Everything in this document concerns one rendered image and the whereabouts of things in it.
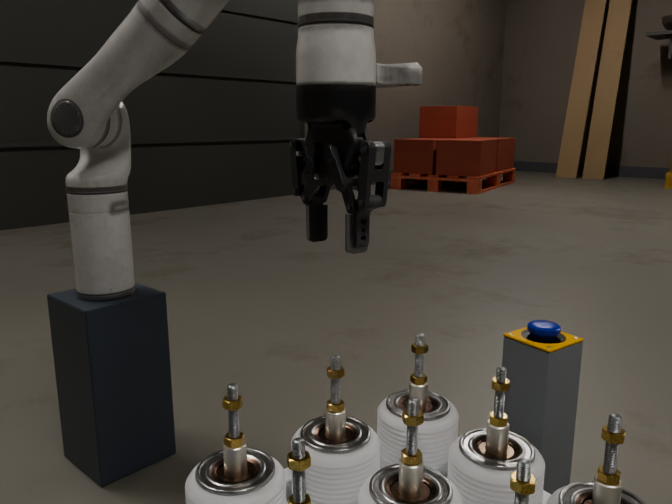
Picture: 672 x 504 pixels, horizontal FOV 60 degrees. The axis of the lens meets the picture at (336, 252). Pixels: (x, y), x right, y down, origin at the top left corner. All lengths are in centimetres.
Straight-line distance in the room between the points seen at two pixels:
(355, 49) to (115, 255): 59
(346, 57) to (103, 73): 48
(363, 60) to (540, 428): 49
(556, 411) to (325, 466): 32
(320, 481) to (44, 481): 62
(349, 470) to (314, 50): 40
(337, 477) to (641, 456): 72
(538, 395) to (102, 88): 73
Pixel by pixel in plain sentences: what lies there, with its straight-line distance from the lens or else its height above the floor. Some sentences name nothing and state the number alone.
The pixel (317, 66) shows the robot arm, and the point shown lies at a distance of 54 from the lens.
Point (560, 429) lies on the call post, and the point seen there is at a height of 20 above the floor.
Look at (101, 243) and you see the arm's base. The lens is 99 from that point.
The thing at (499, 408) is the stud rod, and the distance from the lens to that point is 63.
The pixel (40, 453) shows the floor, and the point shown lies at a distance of 123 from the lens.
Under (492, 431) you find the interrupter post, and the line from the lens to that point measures 64.
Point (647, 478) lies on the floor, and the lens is 117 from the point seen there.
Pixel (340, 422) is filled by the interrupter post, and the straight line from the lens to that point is 64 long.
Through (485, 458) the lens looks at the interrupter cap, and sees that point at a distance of 63.
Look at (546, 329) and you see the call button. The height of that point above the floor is 33.
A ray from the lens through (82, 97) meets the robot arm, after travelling 96.
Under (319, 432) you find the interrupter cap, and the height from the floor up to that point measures 25.
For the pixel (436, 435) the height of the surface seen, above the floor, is 24.
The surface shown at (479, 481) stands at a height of 24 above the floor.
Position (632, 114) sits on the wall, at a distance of 730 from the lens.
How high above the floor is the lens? 58
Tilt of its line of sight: 12 degrees down
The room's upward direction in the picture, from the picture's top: straight up
